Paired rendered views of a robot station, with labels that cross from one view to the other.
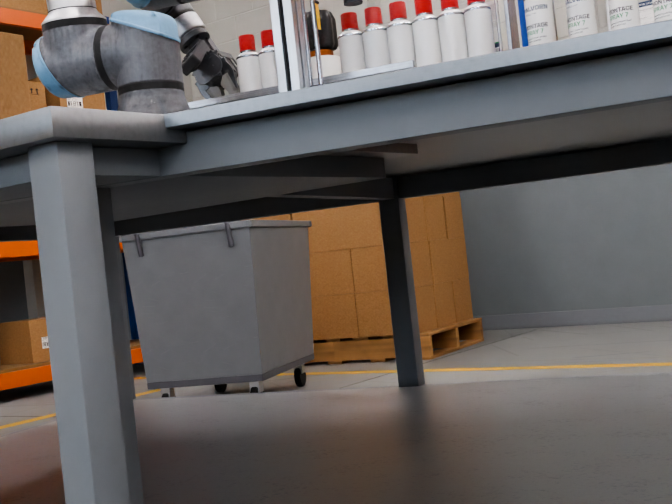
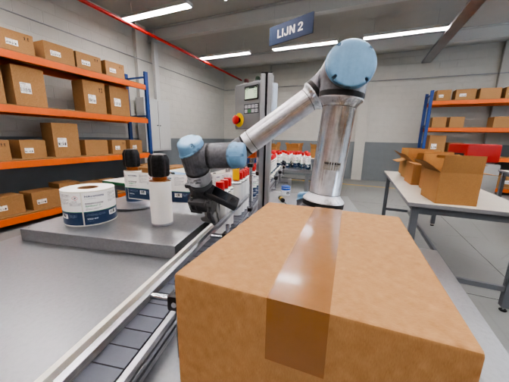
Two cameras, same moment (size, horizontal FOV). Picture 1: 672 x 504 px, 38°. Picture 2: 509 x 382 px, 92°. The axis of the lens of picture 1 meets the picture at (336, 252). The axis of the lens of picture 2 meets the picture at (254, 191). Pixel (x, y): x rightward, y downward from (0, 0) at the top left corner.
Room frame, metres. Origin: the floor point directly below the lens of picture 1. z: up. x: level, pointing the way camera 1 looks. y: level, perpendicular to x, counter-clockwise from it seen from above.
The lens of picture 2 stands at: (2.13, 1.06, 1.25)
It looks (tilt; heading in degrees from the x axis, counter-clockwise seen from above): 12 degrees down; 258
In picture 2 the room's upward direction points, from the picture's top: 1 degrees clockwise
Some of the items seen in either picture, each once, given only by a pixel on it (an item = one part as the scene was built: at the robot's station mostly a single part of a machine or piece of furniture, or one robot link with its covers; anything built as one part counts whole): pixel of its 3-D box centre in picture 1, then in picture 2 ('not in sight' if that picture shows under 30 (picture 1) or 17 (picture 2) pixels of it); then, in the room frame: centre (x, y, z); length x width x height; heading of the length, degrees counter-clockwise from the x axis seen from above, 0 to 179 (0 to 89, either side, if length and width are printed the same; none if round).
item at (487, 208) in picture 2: not in sight; (426, 217); (-0.41, -1.17, 0.39); 2.20 x 0.80 x 0.78; 55
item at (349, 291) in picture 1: (355, 240); not in sight; (5.99, -0.12, 0.70); 1.20 x 0.83 x 1.39; 61
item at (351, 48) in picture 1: (353, 64); (236, 194); (1.97, -0.08, 0.98); 0.05 x 0.05 x 0.20
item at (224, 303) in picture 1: (225, 296); not in sight; (4.55, 0.53, 0.48); 0.89 x 0.63 x 0.96; 164
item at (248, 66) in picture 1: (251, 84); (220, 208); (2.06, 0.14, 0.98); 0.05 x 0.05 x 0.20
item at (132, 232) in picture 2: not in sight; (155, 211); (2.38, -0.26, 0.86); 0.80 x 0.67 x 0.05; 66
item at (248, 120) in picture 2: not in sight; (254, 107); (1.90, -0.04, 1.38); 0.17 x 0.10 x 0.19; 122
